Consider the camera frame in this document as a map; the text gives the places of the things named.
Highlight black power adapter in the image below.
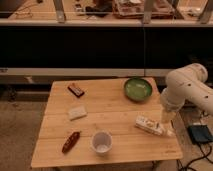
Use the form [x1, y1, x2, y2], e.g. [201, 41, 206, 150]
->
[187, 125, 213, 144]

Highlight green bowl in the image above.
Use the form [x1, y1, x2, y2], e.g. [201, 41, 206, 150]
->
[124, 77, 152, 102]

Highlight brown chocolate bar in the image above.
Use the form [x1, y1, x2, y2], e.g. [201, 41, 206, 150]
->
[68, 83, 84, 98]

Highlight white sponge block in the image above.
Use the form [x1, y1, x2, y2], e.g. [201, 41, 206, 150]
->
[68, 106, 87, 120]

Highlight wooden table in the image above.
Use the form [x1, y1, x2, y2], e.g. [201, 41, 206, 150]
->
[31, 79, 182, 168]

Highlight black cable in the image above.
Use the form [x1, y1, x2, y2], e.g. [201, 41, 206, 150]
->
[176, 142, 213, 171]

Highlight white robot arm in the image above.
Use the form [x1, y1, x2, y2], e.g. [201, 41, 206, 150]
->
[160, 63, 213, 123]

